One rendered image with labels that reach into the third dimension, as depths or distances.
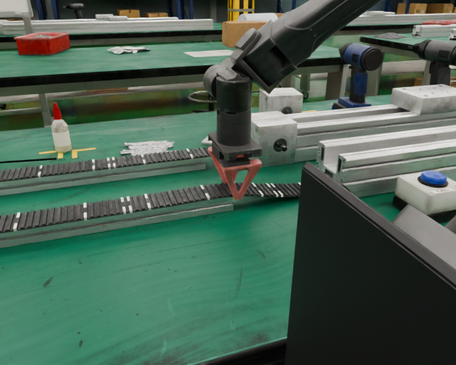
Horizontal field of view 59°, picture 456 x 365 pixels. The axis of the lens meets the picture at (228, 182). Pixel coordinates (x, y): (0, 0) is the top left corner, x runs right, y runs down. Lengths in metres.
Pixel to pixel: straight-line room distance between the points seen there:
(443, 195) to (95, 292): 0.55
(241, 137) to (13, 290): 0.39
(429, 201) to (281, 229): 0.24
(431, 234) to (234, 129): 0.46
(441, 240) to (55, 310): 0.45
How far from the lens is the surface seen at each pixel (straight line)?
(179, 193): 0.70
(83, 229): 0.68
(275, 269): 0.58
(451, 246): 0.22
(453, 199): 0.75
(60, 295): 0.58
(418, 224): 0.23
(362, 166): 0.78
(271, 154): 0.88
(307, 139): 0.91
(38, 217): 0.69
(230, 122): 0.64
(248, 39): 0.63
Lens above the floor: 1.14
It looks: 26 degrees down
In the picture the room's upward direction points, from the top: straight up
